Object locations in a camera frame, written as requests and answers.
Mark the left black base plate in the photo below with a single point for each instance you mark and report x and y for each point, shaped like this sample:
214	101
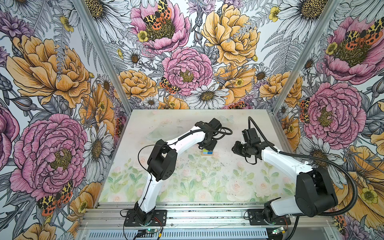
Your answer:
155	218

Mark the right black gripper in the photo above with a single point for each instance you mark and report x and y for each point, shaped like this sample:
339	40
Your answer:
236	146

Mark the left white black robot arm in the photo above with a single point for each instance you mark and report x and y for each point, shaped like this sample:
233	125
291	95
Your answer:
162	162

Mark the left green circuit board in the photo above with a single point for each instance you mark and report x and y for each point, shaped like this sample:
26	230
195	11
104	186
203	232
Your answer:
148	231

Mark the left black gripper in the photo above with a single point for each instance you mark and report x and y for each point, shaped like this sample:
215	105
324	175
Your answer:
210	147

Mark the white vented cable duct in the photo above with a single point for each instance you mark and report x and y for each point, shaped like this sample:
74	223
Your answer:
181	234

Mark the aluminium mounting rail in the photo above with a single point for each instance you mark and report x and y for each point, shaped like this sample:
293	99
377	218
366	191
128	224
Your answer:
111	216

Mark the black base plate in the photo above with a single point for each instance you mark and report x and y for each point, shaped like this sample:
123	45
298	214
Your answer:
259	217
155	218

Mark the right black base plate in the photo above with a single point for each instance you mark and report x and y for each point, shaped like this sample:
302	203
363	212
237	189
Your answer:
259	217

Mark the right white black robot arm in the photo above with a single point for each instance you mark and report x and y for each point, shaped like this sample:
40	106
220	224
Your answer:
314	193

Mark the green circuit board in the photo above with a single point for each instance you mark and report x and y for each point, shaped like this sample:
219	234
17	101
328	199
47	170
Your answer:
148	231
277	231

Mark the right green circuit board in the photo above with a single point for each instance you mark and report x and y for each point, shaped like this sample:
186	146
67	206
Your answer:
277	231

